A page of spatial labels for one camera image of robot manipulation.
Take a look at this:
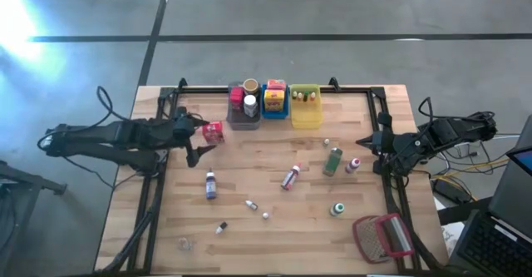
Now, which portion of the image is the white printed paper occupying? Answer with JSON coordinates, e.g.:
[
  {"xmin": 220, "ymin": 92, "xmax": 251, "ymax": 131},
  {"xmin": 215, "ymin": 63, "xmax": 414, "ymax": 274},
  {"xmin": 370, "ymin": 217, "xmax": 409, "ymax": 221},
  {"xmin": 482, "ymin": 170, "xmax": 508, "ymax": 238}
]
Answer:
[{"xmin": 440, "ymin": 221, "xmax": 469, "ymax": 255}]

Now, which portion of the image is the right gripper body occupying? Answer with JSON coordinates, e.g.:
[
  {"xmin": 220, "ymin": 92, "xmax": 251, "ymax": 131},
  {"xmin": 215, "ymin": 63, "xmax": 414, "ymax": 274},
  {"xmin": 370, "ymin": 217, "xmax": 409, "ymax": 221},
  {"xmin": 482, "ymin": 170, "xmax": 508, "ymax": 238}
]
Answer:
[{"xmin": 388, "ymin": 130, "xmax": 431, "ymax": 174}]

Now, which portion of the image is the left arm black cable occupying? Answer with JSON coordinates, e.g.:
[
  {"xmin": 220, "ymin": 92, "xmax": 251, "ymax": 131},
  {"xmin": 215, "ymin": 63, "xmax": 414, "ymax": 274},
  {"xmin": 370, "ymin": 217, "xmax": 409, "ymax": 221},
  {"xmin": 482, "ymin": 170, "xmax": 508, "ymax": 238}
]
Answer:
[{"xmin": 37, "ymin": 85, "xmax": 128, "ymax": 151}]

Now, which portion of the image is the lit display screen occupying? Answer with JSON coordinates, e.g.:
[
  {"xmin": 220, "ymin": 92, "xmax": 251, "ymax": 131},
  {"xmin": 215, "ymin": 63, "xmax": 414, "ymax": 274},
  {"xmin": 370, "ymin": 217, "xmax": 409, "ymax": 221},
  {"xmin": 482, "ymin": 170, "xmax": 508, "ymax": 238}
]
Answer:
[{"xmin": 505, "ymin": 145, "xmax": 532, "ymax": 177}]

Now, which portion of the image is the yellow floor cable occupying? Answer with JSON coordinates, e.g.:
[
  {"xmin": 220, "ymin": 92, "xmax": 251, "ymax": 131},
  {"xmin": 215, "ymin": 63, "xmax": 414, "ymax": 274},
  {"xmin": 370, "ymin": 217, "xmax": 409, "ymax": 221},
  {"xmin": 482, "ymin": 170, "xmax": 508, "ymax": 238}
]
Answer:
[{"xmin": 431, "ymin": 158, "xmax": 510, "ymax": 179}]

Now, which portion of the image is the black floor cable bundle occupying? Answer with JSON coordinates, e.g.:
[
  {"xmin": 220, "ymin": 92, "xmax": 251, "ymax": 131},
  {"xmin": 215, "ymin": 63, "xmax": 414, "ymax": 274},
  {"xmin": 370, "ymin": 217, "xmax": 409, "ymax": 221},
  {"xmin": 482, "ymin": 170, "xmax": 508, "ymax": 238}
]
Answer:
[{"xmin": 438, "ymin": 141, "xmax": 500, "ymax": 174}]

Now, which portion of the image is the glass spice jar white lid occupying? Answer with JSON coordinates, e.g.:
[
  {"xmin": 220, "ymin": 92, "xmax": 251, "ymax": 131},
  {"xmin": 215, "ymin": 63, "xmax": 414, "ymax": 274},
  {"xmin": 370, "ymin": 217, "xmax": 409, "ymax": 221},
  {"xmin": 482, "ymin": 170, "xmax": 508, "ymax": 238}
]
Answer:
[{"xmin": 243, "ymin": 94, "xmax": 259, "ymax": 118}]

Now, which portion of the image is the yellow corn pops box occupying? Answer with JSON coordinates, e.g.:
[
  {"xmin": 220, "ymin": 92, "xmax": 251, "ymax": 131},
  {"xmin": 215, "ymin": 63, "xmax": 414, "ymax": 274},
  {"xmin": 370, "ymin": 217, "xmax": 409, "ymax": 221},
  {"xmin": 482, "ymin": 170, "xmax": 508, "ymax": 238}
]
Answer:
[{"xmin": 264, "ymin": 88, "xmax": 287, "ymax": 112}]

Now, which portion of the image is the grey laptop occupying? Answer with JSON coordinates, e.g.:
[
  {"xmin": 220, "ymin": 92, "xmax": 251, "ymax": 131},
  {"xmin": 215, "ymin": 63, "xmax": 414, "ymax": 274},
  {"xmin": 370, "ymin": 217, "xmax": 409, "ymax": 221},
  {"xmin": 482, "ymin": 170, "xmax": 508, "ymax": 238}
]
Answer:
[{"xmin": 447, "ymin": 116, "xmax": 532, "ymax": 277}]

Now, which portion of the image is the furikake jar tan lid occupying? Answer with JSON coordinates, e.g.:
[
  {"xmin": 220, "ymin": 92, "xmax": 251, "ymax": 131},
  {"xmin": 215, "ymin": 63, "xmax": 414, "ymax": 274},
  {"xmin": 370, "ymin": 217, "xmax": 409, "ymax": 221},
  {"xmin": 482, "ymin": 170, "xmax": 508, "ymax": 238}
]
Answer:
[{"xmin": 243, "ymin": 78, "xmax": 262, "ymax": 96}]

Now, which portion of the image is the yellow plastic bin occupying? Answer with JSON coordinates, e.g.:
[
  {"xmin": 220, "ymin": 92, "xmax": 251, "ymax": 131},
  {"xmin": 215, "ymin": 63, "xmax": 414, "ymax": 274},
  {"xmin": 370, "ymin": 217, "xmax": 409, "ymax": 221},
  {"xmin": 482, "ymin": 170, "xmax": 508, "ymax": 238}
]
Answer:
[{"xmin": 289, "ymin": 83, "xmax": 325, "ymax": 130}]

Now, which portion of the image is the purple food colouring bottle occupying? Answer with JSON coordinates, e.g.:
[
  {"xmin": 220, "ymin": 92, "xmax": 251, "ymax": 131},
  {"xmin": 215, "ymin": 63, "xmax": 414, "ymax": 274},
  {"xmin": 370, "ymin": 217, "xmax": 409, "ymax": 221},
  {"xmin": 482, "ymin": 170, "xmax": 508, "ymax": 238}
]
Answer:
[{"xmin": 204, "ymin": 167, "xmax": 218, "ymax": 200}]

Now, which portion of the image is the red rimmed mesh basket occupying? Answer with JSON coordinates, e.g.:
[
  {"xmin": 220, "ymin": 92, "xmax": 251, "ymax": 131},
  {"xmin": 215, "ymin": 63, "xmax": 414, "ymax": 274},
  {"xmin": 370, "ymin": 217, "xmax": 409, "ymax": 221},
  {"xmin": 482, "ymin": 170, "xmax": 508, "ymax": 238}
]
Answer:
[{"xmin": 352, "ymin": 212, "xmax": 416, "ymax": 265}]

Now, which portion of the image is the red froot loops box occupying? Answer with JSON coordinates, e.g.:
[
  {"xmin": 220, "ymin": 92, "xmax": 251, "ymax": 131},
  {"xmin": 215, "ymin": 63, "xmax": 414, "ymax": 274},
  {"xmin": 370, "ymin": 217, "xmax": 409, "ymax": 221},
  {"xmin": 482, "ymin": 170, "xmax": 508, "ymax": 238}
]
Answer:
[{"xmin": 201, "ymin": 121, "xmax": 226, "ymax": 146}]

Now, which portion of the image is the red smoked paprika tin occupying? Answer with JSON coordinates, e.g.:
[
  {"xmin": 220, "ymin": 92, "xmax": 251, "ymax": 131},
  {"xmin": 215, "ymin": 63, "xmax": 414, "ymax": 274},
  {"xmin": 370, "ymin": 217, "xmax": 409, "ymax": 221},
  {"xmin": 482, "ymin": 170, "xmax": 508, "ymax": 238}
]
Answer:
[{"xmin": 229, "ymin": 86, "xmax": 244, "ymax": 111}]

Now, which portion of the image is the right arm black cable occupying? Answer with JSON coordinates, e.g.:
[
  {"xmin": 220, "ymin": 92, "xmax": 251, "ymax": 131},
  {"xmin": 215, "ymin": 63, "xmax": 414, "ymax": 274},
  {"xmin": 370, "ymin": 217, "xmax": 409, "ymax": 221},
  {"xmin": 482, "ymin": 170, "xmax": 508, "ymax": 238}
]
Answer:
[{"xmin": 417, "ymin": 96, "xmax": 495, "ymax": 124}]

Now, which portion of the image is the black power brick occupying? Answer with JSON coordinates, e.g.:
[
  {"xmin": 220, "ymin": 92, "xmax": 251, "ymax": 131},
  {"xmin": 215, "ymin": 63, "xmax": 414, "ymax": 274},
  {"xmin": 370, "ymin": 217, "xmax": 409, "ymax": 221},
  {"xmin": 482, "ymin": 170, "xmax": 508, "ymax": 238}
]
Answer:
[{"xmin": 431, "ymin": 176, "xmax": 470, "ymax": 205}]

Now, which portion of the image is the black aluminium table frame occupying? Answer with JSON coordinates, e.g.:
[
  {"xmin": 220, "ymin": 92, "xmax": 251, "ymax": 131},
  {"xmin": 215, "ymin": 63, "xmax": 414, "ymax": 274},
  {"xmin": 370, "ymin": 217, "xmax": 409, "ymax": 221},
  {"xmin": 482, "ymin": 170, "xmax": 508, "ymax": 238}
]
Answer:
[{"xmin": 93, "ymin": 77, "xmax": 450, "ymax": 277}]

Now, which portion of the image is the black metal stand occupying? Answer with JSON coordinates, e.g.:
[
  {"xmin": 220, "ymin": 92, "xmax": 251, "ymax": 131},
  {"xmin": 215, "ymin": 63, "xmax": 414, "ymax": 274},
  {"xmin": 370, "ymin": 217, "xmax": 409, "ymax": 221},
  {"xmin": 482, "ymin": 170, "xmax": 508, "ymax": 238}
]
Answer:
[{"xmin": 0, "ymin": 160, "xmax": 68, "ymax": 277}]

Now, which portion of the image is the grey plastic bin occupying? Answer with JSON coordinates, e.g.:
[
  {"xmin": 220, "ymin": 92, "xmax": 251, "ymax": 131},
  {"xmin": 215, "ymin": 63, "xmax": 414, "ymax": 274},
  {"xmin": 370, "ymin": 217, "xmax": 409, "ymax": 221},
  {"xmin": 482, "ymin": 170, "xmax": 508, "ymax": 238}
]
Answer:
[{"xmin": 226, "ymin": 81, "xmax": 263, "ymax": 131}]

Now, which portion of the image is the small clear glass jar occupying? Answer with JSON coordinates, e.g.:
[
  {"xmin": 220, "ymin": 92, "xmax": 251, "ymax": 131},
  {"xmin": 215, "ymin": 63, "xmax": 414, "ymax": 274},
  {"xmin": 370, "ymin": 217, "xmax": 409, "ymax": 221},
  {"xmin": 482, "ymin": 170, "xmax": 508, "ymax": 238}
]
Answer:
[{"xmin": 176, "ymin": 235, "xmax": 195, "ymax": 252}]

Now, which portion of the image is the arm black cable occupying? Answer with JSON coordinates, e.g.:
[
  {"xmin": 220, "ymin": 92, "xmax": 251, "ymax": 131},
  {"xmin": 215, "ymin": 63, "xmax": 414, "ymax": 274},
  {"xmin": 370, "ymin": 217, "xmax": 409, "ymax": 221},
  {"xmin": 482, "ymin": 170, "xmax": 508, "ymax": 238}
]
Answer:
[
  {"xmin": 417, "ymin": 96, "xmax": 495, "ymax": 124},
  {"xmin": 37, "ymin": 85, "xmax": 128, "ymax": 151}
]

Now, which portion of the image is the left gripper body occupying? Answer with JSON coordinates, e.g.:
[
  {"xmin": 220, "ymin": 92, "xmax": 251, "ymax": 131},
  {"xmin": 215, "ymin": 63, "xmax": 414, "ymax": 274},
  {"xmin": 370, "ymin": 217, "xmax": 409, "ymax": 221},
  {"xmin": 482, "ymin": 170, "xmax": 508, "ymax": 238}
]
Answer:
[{"xmin": 166, "ymin": 116, "xmax": 197, "ymax": 146}]

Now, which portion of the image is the blue plastic basket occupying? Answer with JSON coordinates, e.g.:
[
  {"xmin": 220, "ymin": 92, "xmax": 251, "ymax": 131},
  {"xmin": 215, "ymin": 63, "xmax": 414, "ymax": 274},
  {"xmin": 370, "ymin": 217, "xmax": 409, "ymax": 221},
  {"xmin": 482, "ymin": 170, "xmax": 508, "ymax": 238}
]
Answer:
[{"xmin": 260, "ymin": 83, "xmax": 291, "ymax": 121}]

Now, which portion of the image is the square herb jar green label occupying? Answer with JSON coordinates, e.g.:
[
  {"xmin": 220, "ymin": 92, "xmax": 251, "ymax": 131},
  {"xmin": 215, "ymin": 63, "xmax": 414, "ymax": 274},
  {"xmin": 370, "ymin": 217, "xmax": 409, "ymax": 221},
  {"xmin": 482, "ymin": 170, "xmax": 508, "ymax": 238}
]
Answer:
[{"xmin": 322, "ymin": 146, "xmax": 344, "ymax": 177}]

